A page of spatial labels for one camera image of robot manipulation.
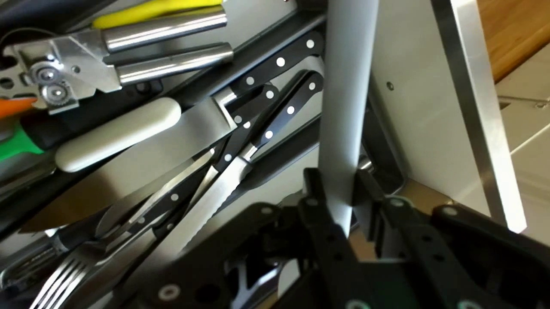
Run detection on black handled chef knife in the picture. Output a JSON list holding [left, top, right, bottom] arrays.
[[18, 29, 326, 233]]

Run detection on yellow utensil handle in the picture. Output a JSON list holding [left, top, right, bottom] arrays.
[[89, 0, 226, 30]]

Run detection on steel can opener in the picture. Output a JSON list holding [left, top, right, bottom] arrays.
[[0, 10, 236, 116]]

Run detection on black riveted handle knife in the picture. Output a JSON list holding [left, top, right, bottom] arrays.
[[92, 84, 283, 238]]

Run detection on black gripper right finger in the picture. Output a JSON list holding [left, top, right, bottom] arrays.
[[353, 163, 550, 309]]

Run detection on silver fork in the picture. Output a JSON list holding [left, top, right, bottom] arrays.
[[25, 250, 108, 309]]

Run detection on orange utensil handle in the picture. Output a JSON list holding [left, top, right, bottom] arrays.
[[0, 94, 40, 120]]

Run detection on green utensil handle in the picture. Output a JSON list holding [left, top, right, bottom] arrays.
[[0, 123, 47, 176]]

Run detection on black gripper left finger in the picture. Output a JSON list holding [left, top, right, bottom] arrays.
[[133, 166, 370, 309]]

